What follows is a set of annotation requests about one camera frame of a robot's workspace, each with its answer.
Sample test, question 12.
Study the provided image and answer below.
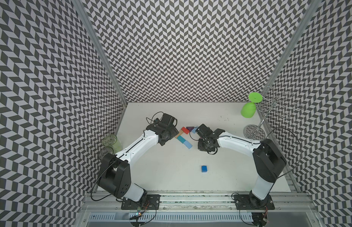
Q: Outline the natural wood block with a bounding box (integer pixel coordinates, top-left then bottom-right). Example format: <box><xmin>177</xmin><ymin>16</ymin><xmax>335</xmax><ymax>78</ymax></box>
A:
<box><xmin>175</xmin><ymin>130</ymin><xmax>184</xmax><ymax>139</ymax></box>

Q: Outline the teal block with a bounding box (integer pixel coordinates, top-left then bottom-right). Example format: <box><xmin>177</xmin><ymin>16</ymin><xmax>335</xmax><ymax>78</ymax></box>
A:
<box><xmin>177</xmin><ymin>136</ymin><xmax>186</xmax><ymax>144</ymax></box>

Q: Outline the red block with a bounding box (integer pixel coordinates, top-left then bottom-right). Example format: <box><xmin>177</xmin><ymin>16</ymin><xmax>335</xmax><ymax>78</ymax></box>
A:
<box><xmin>181</xmin><ymin>127</ymin><xmax>190</xmax><ymax>134</ymax></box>

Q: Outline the dark blue cube block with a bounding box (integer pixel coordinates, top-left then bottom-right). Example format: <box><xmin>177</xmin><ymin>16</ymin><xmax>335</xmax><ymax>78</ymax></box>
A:
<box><xmin>201</xmin><ymin>166</ymin><xmax>208</xmax><ymax>173</ymax></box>

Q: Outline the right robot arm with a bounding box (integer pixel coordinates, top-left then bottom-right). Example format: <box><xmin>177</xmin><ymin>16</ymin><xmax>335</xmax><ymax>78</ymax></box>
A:
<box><xmin>195</xmin><ymin>124</ymin><xmax>287</xmax><ymax>210</ymax></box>

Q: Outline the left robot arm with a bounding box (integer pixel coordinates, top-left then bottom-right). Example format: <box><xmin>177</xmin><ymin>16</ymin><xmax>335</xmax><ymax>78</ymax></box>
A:
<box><xmin>95</xmin><ymin>113</ymin><xmax>179</xmax><ymax>203</ymax></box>

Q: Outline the green plastic wine glass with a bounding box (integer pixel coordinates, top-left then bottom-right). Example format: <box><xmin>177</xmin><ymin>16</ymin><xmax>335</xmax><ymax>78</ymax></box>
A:
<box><xmin>241</xmin><ymin>92</ymin><xmax>263</xmax><ymax>118</ymax></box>

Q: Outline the green transparent cup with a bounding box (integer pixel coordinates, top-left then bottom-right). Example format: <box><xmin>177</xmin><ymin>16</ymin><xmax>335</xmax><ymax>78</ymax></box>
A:
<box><xmin>102</xmin><ymin>134</ymin><xmax>123</xmax><ymax>154</ymax></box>

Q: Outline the grey transparent cup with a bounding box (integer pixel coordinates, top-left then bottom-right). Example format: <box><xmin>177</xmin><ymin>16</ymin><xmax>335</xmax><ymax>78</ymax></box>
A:
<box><xmin>98</xmin><ymin>147</ymin><xmax>113</xmax><ymax>161</ymax></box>

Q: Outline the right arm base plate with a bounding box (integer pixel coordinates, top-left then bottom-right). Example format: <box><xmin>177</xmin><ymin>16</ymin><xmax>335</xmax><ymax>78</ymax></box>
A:
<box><xmin>231</xmin><ymin>194</ymin><xmax>275</xmax><ymax>210</ymax></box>

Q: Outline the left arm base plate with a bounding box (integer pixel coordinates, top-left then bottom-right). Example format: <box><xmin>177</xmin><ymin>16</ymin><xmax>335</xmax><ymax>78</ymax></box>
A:
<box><xmin>121</xmin><ymin>194</ymin><xmax>161</xmax><ymax>210</ymax></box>

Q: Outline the aluminium front rail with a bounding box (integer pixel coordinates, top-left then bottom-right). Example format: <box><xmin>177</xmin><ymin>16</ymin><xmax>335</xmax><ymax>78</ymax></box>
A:
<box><xmin>79</xmin><ymin>191</ymin><xmax>318</xmax><ymax>213</ymax></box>

